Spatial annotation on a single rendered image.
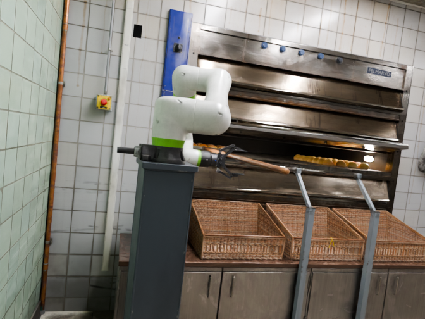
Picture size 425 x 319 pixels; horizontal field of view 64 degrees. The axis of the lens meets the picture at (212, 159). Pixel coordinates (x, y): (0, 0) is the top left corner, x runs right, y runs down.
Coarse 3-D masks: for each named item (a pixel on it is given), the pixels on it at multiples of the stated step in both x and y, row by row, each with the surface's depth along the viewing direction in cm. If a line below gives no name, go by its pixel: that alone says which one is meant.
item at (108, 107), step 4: (100, 96) 221; (104, 96) 221; (108, 96) 222; (112, 96) 223; (96, 100) 221; (100, 100) 221; (112, 100) 223; (96, 104) 221; (100, 104) 221; (108, 104) 222; (96, 108) 221; (100, 108) 221; (104, 108) 222; (108, 108) 222
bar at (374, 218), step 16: (352, 176) 239; (304, 192) 217; (304, 224) 211; (304, 240) 209; (368, 240) 223; (304, 256) 209; (368, 256) 222; (304, 272) 210; (368, 272) 223; (304, 288) 211; (368, 288) 224
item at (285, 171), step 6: (210, 150) 301; (216, 150) 283; (228, 156) 248; (234, 156) 234; (240, 156) 224; (246, 162) 212; (252, 162) 200; (258, 162) 192; (270, 168) 176; (276, 168) 168; (282, 168) 163
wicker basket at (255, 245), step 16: (192, 208) 234; (208, 208) 248; (224, 208) 252; (240, 208) 255; (256, 208) 259; (192, 224) 231; (208, 224) 246; (224, 224) 249; (240, 224) 253; (256, 224) 257; (272, 224) 235; (192, 240) 227; (208, 240) 203; (224, 240) 206; (240, 240) 209; (256, 240) 211; (272, 240) 215; (208, 256) 204; (224, 256) 209; (240, 256) 210; (256, 256) 213; (272, 256) 216
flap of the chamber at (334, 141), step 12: (228, 132) 255; (252, 132) 249; (264, 132) 246; (276, 132) 246; (288, 132) 249; (336, 144) 276; (348, 144) 273; (360, 144) 269; (372, 144) 267; (384, 144) 270
